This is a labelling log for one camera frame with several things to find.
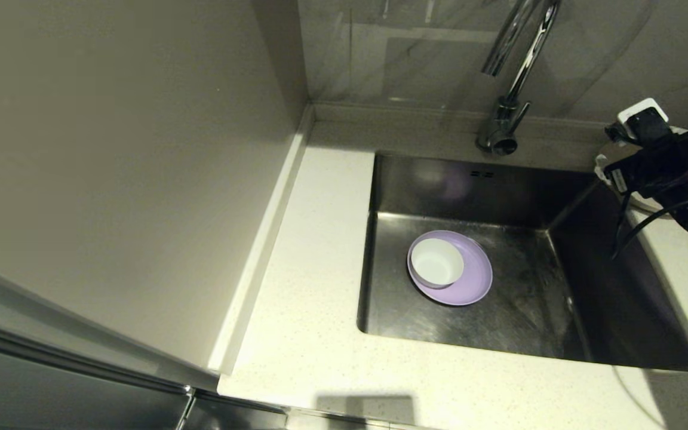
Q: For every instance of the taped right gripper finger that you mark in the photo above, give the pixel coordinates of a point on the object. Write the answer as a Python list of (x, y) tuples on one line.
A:
[(602, 167)]

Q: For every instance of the white ceramic bowl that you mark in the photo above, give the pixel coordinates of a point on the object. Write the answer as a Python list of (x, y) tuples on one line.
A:
[(436, 263)]

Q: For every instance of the glossy dark cabinet panel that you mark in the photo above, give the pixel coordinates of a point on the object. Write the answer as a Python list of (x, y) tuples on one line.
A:
[(51, 394)]

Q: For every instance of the tall grey cabinet panel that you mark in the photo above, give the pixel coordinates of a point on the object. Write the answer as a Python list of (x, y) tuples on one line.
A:
[(111, 149)]

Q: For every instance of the purple round plate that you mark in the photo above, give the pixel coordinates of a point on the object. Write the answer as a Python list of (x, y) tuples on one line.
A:
[(472, 280)]

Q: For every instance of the chrome gooseneck faucet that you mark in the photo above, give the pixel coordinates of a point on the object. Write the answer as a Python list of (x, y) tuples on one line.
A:
[(502, 128)]

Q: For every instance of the stainless steel sink basin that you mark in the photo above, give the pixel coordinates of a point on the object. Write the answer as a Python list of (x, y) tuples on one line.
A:
[(529, 286)]

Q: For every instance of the cream round plate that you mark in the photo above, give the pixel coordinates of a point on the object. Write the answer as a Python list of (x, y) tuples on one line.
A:
[(651, 207)]

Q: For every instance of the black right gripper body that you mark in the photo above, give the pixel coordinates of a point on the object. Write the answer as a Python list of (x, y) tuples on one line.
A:
[(654, 164)]

